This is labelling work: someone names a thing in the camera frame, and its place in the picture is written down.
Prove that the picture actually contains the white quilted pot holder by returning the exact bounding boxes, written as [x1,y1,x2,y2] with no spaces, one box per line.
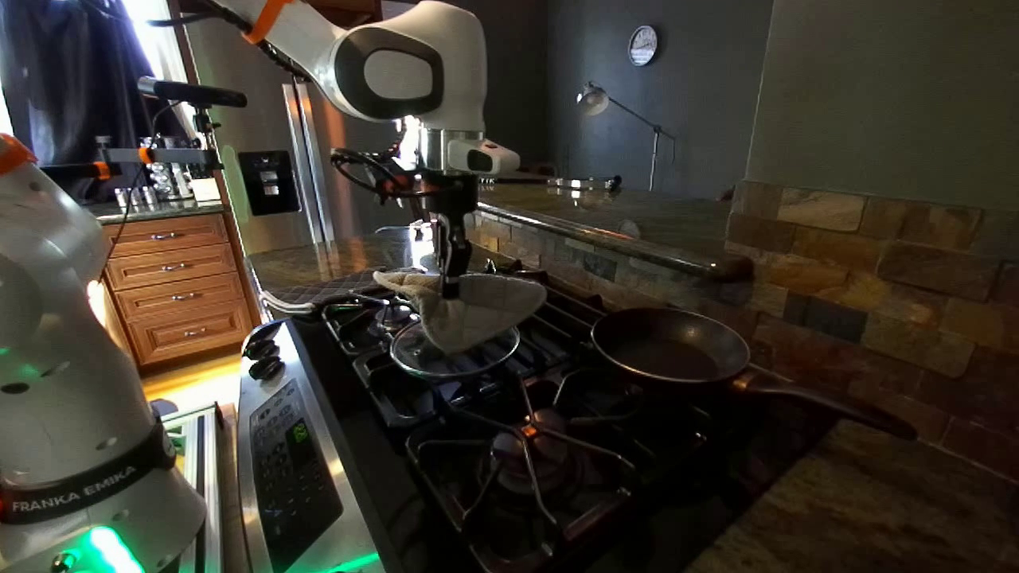
[373,269,549,355]

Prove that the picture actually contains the silver desk lamp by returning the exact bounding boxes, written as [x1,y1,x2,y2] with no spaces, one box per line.
[572,83,672,192]

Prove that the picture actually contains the wooden drawer cabinet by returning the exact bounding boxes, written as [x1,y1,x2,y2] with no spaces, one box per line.
[104,214,256,371]

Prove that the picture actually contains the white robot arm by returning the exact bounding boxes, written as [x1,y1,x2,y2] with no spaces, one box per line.
[0,0,486,573]

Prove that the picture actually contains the stainless steel refrigerator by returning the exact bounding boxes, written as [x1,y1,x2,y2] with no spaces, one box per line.
[172,0,471,258]

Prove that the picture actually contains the black camera on stand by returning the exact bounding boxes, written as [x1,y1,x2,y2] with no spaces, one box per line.
[88,76,248,180]

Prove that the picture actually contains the black frying pan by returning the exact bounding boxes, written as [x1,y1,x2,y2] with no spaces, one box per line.
[589,308,916,440]

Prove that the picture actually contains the glass lid with knob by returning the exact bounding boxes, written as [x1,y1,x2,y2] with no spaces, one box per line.
[388,326,519,379]

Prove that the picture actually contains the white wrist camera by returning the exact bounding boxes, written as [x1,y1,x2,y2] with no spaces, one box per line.
[446,140,519,175]

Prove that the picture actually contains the black gas stove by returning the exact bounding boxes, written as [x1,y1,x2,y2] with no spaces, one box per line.
[239,282,830,573]

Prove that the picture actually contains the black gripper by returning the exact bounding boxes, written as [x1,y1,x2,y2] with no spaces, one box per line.
[379,169,478,299]

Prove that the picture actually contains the granite raised counter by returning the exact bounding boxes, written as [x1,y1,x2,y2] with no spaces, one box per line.
[478,175,750,282]

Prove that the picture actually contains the round wall clock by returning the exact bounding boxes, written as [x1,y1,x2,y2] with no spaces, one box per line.
[628,27,659,68]

